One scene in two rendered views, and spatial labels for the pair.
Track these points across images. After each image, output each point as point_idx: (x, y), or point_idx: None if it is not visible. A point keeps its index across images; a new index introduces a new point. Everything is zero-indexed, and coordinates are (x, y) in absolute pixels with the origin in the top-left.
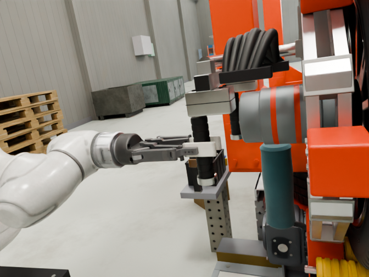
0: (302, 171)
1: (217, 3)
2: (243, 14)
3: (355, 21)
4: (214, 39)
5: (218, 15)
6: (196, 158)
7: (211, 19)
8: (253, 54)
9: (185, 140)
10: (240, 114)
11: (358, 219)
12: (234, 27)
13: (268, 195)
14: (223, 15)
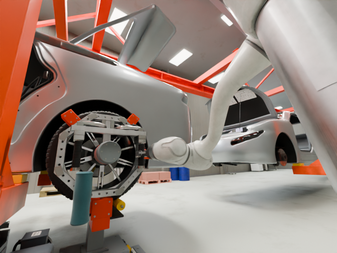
0: (4, 222)
1: (18, 63)
2: (21, 85)
3: None
4: (9, 87)
5: (16, 72)
6: (143, 158)
7: (12, 70)
8: None
9: None
10: (120, 148)
11: (123, 180)
12: (17, 89)
13: (89, 200)
14: (17, 75)
